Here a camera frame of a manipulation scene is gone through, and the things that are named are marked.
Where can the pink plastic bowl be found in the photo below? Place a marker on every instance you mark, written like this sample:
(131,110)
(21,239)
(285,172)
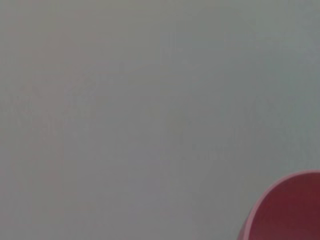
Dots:
(287,210)

